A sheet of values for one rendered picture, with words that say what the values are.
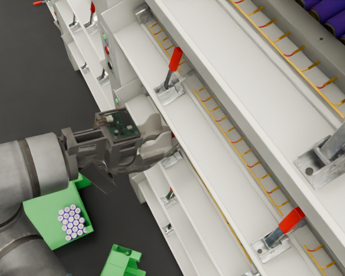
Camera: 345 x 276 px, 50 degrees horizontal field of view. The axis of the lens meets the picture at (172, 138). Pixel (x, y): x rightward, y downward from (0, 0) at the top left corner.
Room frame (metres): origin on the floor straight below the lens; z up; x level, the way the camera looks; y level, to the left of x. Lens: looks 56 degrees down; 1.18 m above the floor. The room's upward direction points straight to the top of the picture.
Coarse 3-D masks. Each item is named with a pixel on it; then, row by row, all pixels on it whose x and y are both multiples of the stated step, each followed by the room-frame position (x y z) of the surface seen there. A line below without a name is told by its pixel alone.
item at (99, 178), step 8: (80, 168) 0.29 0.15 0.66; (88, 168) 0.30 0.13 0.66; (96, 168) 0.30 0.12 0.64; (88, 176) 0.29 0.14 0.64; (96, 176) 0.30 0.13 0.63; (104, 176) 0.31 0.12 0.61; (112, 176) 0.32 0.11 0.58; (96, 184) 0.30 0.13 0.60; (104, 184) 0.30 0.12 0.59; (112, 184) 0.31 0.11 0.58; (104, 192) 0.30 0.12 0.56
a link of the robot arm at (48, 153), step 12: (36, 144) 0.29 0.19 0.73; (48, 144) 0.29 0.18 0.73; (60, 144) 0.30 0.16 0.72; (36, 156) 0.27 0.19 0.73; (48, 156) 0.28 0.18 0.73; (60, 156) 0.28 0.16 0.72; (36, 168) 0.26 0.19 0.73; (48, 168) 0.26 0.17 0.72; (60, 168) 0.26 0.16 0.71; (48, 180) 0.25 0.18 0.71; (60, 180) 0.25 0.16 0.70; (48, 192) 0.24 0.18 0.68
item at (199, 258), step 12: (144, 144) 0.54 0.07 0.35; (156, 168) 0.47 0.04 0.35; (156, 180) 0.44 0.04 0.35; (156, 192) 0.41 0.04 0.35; (168, 192) 0.40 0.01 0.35; (168, 204) 0.37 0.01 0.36; (180, 204) 0.37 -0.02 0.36; (168, 216) 0.34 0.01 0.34; (180, 216) 0.34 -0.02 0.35; (180, 228) 0.31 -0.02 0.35; (192, 228) 0.31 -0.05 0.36; (180, 240) 0.29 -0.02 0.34; (192, 240) 0.28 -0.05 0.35; (192, 252) 0.26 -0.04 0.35; (204, 252) 0.26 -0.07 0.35; (192, 264) 0.23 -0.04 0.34; (204, 264) 0.23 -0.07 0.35
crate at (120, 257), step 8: (112, 248) 0.31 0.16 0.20; (120, 248) 0.31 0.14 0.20; (112, 256) 0.29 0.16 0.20; (120, 256) 0.29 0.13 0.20; (128, 256) 0.29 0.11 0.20; (136, 256) 0.29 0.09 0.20; (112, 264) 0.27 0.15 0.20; (120, 264) 0.27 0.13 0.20; (128, 264) 0.32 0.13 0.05; (136, 264) 0.31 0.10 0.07; (104, 272) 0.25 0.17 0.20; (112, 272) 0.25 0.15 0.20; (120, 272) 0.25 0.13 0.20; (128, 272) 0.30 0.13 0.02; (136, 272) 0.30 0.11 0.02; (144, 272) 0.30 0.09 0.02
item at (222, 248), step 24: (120, 96) 0.53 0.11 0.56; (144, 96) 0.54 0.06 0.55; (144, 120) 0.48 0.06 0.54; (168, 168) 0.36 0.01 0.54; (192, 192) 0.31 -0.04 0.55; (192, 216) 0.26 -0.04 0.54; (216, 216) 0.26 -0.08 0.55; (216, 240) 0.22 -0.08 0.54; (216, 264) 0.18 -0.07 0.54; (240, 264) 0.18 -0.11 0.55
